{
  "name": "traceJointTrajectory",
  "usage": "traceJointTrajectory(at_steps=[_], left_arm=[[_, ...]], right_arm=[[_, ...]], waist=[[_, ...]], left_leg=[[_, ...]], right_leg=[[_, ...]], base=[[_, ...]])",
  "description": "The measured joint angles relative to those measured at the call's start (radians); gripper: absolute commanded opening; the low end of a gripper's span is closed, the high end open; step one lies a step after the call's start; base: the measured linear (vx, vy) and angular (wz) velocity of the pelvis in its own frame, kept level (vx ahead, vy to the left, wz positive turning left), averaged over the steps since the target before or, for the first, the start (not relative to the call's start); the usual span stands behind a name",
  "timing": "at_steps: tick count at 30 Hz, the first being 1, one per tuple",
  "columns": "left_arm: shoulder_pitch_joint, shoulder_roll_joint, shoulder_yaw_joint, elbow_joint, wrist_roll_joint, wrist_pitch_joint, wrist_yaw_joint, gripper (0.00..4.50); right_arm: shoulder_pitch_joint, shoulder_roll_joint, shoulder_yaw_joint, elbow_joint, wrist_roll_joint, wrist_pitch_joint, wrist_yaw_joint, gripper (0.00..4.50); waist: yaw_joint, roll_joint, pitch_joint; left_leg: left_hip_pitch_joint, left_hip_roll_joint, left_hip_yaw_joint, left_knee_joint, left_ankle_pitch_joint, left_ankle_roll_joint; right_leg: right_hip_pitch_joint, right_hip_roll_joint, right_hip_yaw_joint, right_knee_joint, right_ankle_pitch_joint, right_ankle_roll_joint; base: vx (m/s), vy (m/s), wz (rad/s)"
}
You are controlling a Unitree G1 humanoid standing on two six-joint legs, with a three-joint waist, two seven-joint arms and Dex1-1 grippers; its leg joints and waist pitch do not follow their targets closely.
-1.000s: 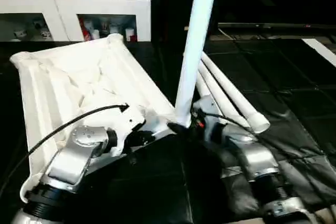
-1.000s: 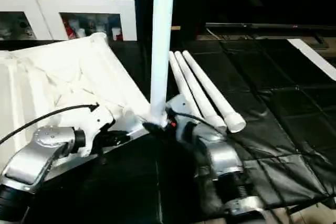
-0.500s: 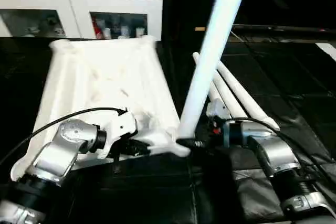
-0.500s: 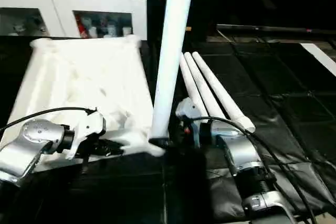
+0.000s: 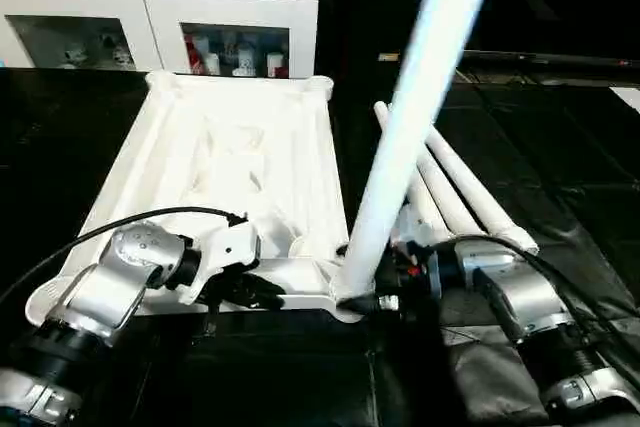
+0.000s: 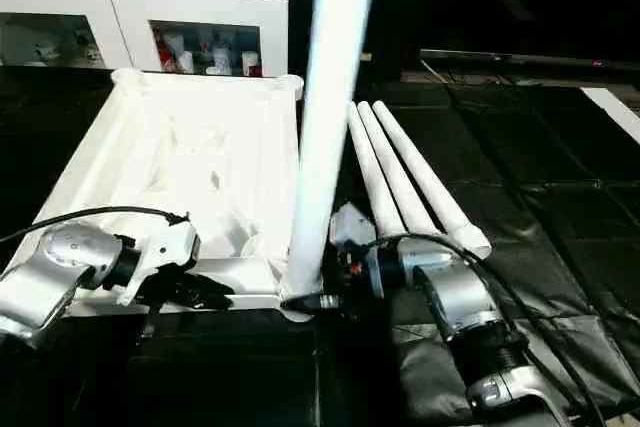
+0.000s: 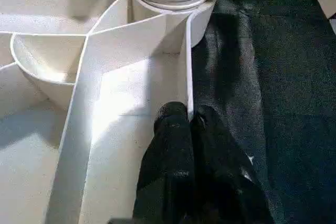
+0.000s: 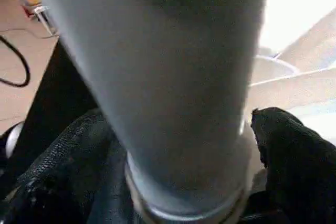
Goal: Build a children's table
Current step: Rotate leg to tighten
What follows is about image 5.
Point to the crumpled black plastic sheet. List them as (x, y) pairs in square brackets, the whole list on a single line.
[(480, 377)]

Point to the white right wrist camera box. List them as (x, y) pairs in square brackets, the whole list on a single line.
[(410, 229)]

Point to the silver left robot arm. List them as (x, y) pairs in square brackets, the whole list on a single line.
[(100, 292)]

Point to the dark low furniture silver edge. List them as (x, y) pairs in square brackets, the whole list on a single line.
[(560, 62)]

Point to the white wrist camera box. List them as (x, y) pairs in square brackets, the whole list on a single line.
[(410, 229), (225, 247)]

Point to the black work mat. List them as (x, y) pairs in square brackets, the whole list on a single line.
[(320, 377)]

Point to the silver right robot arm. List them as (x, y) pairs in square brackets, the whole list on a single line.
[(530, 297)]

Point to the white plastic table leg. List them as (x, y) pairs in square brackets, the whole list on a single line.
[(420, 97), (480, 192), (448, 197), (422, 207)]

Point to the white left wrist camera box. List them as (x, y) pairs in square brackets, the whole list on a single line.
[(225, 247)]

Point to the white plastic table top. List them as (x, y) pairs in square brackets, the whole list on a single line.
[(240, 157)]

